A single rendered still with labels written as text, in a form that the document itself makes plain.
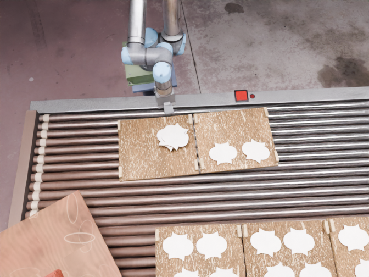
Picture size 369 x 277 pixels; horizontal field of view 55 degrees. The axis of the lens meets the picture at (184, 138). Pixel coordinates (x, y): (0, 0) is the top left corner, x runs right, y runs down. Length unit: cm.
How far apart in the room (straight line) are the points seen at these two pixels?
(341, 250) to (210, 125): 89
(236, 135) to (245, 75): 144
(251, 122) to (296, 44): 177
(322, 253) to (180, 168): 79
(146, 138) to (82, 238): 61
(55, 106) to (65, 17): 186
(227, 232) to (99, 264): 61
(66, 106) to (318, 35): 254
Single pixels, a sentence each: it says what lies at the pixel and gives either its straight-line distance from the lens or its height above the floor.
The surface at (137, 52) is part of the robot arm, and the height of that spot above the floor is 145.
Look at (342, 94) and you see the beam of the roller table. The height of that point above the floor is 91.
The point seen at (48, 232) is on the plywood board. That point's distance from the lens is 176.
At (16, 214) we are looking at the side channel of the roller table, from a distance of 194.
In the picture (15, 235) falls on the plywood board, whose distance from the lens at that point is 182.
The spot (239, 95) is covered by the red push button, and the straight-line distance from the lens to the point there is 207.
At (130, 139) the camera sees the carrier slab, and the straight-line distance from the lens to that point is 193.
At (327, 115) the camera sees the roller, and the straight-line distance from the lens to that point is 216.
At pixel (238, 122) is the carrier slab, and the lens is 198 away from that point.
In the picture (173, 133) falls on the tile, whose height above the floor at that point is 99.
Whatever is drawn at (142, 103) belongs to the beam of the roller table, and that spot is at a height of 91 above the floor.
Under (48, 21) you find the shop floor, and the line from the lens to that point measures 391.
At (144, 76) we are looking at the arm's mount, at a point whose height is 94.
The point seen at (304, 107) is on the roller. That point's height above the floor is 92.
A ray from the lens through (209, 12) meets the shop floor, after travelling 376.
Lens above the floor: 266
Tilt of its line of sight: 65 degrees down
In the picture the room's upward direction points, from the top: straight up
